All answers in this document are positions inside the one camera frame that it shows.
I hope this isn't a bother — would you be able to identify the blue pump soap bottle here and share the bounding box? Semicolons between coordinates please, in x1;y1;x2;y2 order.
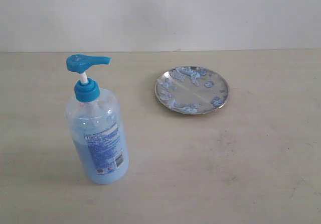
65;54;129;184

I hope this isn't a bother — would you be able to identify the round metal plate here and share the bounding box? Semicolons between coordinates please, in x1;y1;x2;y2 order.
154;66;230;115

